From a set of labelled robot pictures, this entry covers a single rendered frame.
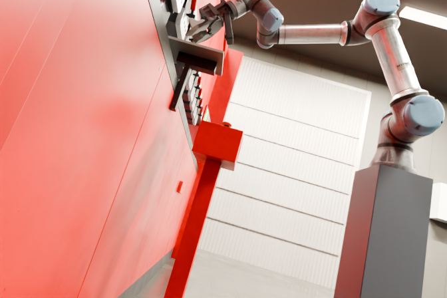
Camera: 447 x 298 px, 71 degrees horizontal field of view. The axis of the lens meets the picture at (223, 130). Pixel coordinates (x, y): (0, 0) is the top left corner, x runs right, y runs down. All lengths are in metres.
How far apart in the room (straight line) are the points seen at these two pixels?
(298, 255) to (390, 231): 3.83
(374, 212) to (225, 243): 3.76
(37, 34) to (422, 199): 1.13
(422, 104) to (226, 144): 0.63
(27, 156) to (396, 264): 1.01
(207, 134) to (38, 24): 0.93
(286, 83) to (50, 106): 4.97
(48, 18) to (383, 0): 1.16
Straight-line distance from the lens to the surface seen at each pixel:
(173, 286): 1.18
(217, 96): 3.44
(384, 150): 1.23
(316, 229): 4.98
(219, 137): 1.12
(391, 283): 1.14
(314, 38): 1.36
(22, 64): 0.23
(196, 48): 1.13
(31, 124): 0.44
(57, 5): 0.25
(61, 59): 0.46
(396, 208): 1.15
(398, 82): 1.18
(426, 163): 5.94
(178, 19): 1.41
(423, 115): 1.13
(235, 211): 4.73
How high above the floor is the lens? 0.46
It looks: 15 degrees up
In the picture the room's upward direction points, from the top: 17 degrees clockwise
